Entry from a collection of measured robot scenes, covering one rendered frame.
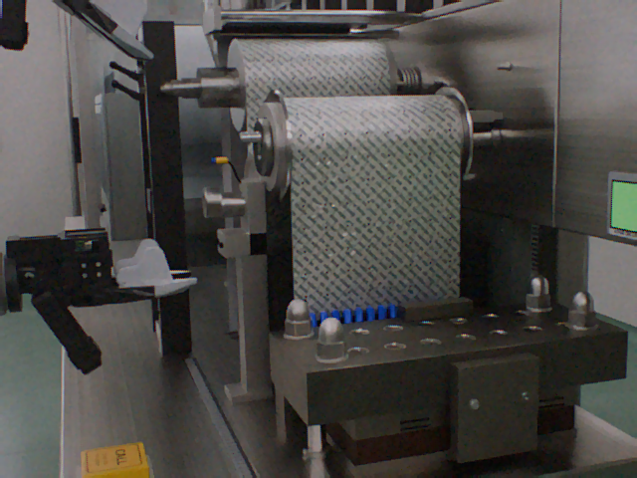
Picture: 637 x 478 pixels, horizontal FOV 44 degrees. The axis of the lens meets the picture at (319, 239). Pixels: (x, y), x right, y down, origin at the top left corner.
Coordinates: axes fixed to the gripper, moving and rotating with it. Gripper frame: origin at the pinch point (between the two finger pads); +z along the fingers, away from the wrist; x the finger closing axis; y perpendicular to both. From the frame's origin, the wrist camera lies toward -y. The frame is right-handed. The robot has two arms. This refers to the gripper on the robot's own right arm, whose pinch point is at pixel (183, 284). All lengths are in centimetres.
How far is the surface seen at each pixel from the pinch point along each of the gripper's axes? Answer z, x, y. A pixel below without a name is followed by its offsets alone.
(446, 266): 35.5, -0.4, -0.8
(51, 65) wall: -21, 556, 57
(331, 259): 19.1, -0.4, 1.5
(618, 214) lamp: 45, -23, 8
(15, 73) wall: -47, 556, 51
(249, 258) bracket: 10.0, 7.7, 1.0
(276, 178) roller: 12.6, 1.7, 12.1
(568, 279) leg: 65, 13, -8
